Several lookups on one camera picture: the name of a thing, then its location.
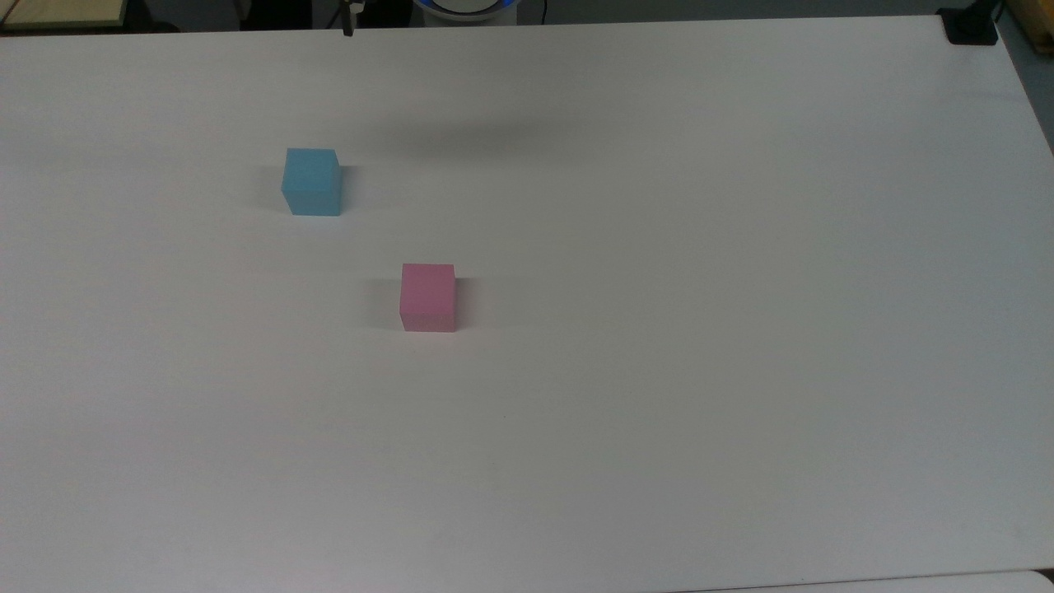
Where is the blue foam cube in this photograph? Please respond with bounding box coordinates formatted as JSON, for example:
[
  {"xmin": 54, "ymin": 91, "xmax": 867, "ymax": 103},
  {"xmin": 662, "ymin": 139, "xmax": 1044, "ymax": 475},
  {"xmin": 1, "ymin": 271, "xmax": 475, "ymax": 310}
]
[{"xmin": 281, "ymin": 148, "xmax": 343, "ymax": 217}]

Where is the pink foam cube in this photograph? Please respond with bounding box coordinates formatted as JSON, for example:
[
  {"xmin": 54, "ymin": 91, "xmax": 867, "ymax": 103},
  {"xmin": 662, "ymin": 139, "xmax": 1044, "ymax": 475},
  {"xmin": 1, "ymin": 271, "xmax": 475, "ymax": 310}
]
[{"xmin": 399, "ymin": 264, "xmax": 457, "ymax": 334}]

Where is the light wooden board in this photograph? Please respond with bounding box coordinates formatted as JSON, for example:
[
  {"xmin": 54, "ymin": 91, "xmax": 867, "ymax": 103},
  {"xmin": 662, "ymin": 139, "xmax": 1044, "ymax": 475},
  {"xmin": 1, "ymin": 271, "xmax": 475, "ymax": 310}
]
[{"xmin": 0, "ymin": 0, "xmax": 129, "ymax": 32}]

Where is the black table clamp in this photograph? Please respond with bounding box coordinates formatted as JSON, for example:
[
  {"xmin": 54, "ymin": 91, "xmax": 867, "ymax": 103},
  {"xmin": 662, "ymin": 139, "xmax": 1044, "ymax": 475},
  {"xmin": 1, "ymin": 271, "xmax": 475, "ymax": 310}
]
[{"xmin": 937, "ymin": 0, "xmax": 1002, "ymax": 46}]

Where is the wooden crate edge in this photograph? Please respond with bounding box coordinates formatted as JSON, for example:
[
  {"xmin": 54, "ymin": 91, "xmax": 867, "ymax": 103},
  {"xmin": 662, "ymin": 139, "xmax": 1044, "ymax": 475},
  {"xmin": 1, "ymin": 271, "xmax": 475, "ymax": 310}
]
[{"xmin": 1000, "ymin": 0, "xmax": 1054, "ymax": 55}]

